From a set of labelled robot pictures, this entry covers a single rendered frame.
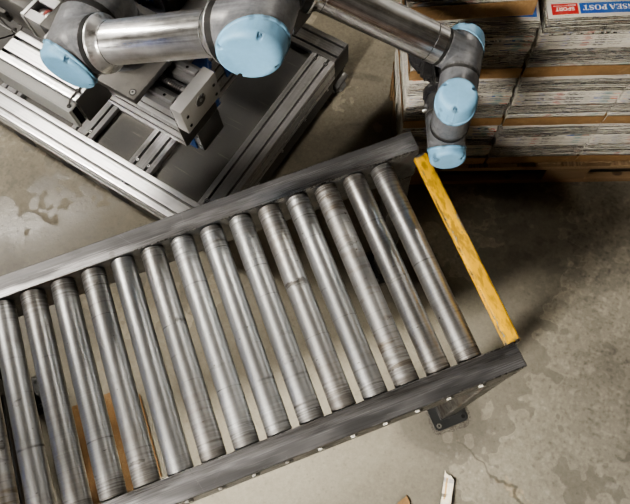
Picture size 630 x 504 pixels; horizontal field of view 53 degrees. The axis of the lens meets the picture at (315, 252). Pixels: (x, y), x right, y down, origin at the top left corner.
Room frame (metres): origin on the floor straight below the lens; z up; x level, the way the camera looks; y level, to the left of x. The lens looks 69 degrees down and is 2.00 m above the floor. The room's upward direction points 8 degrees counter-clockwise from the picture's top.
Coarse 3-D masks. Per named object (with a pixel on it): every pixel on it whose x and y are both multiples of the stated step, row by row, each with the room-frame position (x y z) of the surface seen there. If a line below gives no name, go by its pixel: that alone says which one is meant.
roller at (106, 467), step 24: (72, 288) 0.45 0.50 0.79; (72, 312) 0.40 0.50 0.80; (72, 336) 0.35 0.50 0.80; (72, 360) 0.30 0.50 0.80; (96, 384) 0.25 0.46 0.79; (96, 408) 0.20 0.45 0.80; (96, 432) 0.15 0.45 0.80; (96, 456) 0.11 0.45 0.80; (96, 480) 0.07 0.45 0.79; (120, 480) 0.06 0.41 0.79
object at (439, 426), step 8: (432, 408) 0.19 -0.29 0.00; (464, 408) 0.18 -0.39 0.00; (432, 416) 0.17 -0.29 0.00; (456, 416) 0.16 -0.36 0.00; (464, 416) 0.16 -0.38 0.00; (432, 424) 0.14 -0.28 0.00; (440, 424) 0.14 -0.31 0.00; (448, 424) 0.14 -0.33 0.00; (456, 424) 0.14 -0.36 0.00; (464, 424) 0.13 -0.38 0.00; (440, 432) 0.12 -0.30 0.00
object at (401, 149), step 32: (352, 160) 0.65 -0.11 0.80; (384, 160) 0.64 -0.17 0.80; (256, 192) 0.61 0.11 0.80; (288, 192) 0.59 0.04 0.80; (160, 224) 0.56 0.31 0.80; (192, 224) 0.55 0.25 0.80; (224, 224) 0.55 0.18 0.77; (256, 224) 0.57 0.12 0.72; (64, 256) 0.52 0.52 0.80; (96, 256) 0.51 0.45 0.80; (0, 288) 0.47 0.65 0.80; (32, 288) 0.46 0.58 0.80
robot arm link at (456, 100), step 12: (444, 72) 0.71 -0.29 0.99; (456, 72) 0.69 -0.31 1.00; (468, 72) 0.69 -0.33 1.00; (444, 84) 0.66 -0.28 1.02; (456, 84) 0.65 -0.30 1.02; (468, 84) 0.65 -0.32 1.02; (444, 96) 0.63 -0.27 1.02; (456, 96) 0.63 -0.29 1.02; (468, 96) 0.62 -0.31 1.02; (444, 108) 0.61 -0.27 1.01; (456, 108) 0.61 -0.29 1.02; (468, 108) 0.60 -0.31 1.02; (432, 120) 0.63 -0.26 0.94; (444, 120) 0.61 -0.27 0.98; (456, 120) 0.60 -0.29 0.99; (468, 120) 0.60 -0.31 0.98; (432, 132) 0.62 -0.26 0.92; (444, 132) 0.60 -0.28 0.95; (456, 132) 0.60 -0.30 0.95
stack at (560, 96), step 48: (576, 0) 0.96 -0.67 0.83; (624, 0) 0.95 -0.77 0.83; (528, 48) 0.93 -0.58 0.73; (576, 48) 0.92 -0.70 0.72; (624, 48) 0.90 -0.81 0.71; (480, 96) 0.94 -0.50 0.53; (528, 96) 0.92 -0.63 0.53; (576, 96) 0.90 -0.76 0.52; (624, 96) 0.89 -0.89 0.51; (480, 144) 0.94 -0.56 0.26; (528, 144) 0.92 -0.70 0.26; (576, 144) 0.89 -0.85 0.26; (624, 144) 0.88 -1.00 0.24
